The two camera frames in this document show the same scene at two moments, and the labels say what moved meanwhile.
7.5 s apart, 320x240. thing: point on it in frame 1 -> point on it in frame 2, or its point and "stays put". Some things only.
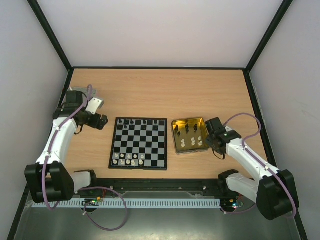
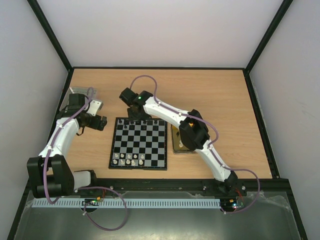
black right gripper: x=212 y=126 -> x=136 y=114
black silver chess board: x=139 y=143 stays put
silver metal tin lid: x=83 y=90 stays put
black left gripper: x=101 y=123 stays put
